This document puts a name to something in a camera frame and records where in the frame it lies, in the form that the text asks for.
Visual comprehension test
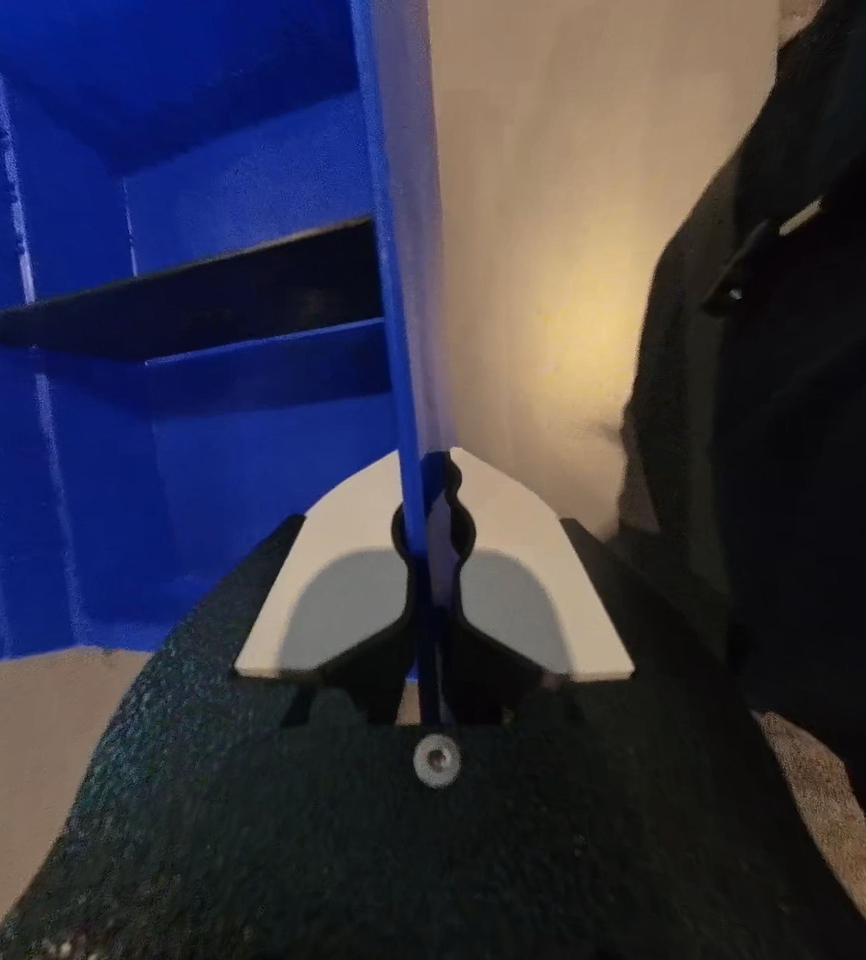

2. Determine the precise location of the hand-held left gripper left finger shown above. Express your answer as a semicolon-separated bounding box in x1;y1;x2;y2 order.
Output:
236;450;422;710

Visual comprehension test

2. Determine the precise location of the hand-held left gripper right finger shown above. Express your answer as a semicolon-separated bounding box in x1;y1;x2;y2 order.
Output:
444;447;636;725

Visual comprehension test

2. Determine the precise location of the blue plastic bin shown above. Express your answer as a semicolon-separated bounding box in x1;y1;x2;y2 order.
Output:
0;0;449;725

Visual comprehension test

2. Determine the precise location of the black bin divider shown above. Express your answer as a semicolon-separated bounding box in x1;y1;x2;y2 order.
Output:
0;217;385;365

